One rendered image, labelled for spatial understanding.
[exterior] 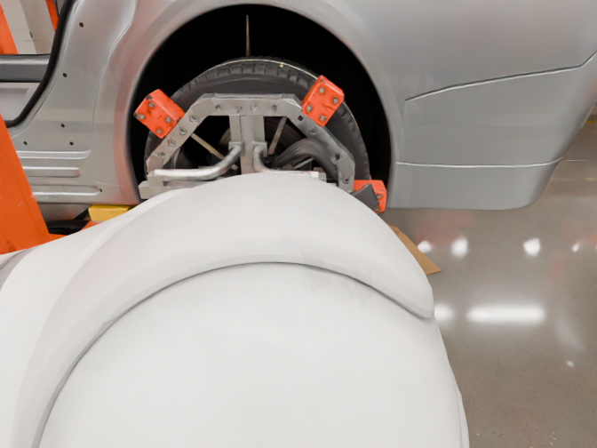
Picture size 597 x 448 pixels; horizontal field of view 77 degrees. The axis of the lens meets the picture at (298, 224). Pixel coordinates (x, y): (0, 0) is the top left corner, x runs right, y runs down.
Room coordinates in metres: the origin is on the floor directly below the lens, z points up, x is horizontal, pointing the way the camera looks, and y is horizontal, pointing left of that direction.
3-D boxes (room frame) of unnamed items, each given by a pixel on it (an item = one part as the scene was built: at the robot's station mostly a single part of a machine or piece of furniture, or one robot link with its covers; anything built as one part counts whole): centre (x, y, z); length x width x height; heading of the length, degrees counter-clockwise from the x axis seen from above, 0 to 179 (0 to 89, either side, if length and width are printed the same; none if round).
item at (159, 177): (0.81, 0.23, 1.03); 0.19 x 0.18 x 0.11; 178
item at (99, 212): (1.14, 0.63, 0.71); 0.14 x 0.14 x 0.05; 88
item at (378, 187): (0.93, -0.19, 0.85); 0.09 x 0.08 x 0.07; 88
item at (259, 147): (0.81, 0.03, 1.03); 0.19 x 0.18 x 0.11; 178
